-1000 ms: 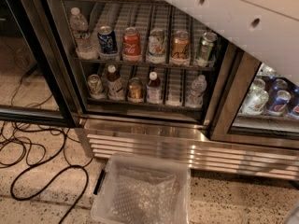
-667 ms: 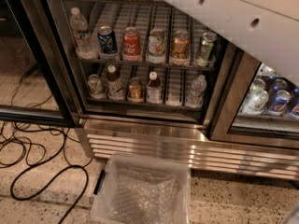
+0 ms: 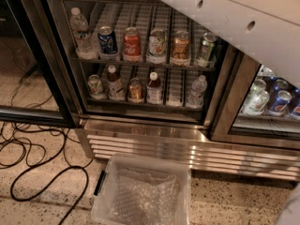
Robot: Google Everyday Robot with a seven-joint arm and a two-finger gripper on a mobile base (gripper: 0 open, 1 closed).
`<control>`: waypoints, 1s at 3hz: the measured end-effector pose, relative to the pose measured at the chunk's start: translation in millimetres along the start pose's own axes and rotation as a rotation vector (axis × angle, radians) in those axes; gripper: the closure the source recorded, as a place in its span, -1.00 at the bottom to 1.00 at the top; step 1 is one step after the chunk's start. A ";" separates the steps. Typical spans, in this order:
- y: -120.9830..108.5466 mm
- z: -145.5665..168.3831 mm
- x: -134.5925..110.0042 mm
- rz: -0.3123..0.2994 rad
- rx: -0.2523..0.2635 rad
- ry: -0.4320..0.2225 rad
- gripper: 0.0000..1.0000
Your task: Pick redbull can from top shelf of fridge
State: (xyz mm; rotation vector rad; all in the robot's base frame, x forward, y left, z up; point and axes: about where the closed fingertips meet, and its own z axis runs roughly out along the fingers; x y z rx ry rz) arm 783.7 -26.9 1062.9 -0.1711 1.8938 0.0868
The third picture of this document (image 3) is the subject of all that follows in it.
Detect bubble wrap sheet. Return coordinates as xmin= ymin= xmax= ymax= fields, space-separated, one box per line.
xmin=108 ymin=169 xmax=179 ymax=225

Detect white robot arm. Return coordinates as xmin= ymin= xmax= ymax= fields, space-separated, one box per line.
xmin=160 ymin=0 xmax=300 ymax=178

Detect brown tea bottle right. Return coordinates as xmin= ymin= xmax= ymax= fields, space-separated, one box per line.
xmin=146 ymin=72 xmax=162 ymax=104

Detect white green can lower shelf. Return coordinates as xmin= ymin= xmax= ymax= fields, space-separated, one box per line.
xmin=87 ymin=74 xmax=106 ymax=99

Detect clear water bottle lower shelf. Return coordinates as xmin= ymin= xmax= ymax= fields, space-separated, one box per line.
xmin=186 ymin=75 xmax=207 ymax=109

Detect brown tea bottle left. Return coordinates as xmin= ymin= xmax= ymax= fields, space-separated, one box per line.
xmin=107 ymin=65 xmax=125 ymax=101

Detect white green cans behind glass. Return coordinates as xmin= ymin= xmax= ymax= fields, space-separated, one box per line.
xmin=243 ymin=79 xmax=270 ymax=115

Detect thin black floor cables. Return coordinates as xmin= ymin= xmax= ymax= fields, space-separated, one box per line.
xmin=0 ymin=37 xmax=94 ymax=171

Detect brown tea bottle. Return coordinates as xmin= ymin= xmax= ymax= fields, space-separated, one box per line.
xmin=107 ymin=65 xmax=125 ymax=101
xmin=146 ymin=72 xmax=162 ymax=104

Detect thick black floor cable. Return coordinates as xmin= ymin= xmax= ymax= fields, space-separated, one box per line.
xmin=9 ymin=165 xmax=90 ymax=225

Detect orange gold soda can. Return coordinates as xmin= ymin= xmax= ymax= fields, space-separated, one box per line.
xmin=170 ymin=30 xmax=190 ymax=66

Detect clear water bottle shelf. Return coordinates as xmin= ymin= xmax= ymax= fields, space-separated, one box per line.
xmin=69 ymin=7 xmax=98 ymax=60
xmin=186 ymin=75 xmax=207 ymax=109

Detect red coca-cola can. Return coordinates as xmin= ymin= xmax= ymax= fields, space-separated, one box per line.
xmin=123 ymin=27 xmax=142 ymax=62

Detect closed glass fridge door right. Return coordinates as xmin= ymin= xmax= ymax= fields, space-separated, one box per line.
xmin=210 ymin=47 xmax=300 ymax=150

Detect open fridge door left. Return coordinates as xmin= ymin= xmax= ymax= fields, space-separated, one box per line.
xmin=0 ymin=0 xmax=78 ymax=128

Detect silver cans behind glass upper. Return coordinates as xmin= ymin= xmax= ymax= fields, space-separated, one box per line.
xmin=258 ymin=65 xmax=276 ymax=77

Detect blue pepsi can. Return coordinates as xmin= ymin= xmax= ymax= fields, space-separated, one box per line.
xmin=97 ymin=26 xmax=118 ymax=60

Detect blue pepsi cans behind glass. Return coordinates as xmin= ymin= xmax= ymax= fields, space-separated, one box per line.
xmin=267 ymin=79 xmax=299 ymax=117

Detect clear plastic storage bin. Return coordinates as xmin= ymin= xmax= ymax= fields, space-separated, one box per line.
xmin=91 ymin=154 xmax=191 ymax=225

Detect gold can lower shelf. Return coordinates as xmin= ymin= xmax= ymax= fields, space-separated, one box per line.
xmin=127 ymin=78 xmax=143 ymax=103

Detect white green soda can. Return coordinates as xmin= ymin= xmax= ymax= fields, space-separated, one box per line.
xmin=147 ymin=29 xmax=167 ymax=64

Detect stainless steel glass-door fridge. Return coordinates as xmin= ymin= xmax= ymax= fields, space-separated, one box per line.
xmin=38 ymin=0 xmax=300 ymax=180

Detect clear water bottle middle shelf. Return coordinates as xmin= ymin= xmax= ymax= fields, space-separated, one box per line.
xmin=69 ymin=7 xmax=98 ymax=60

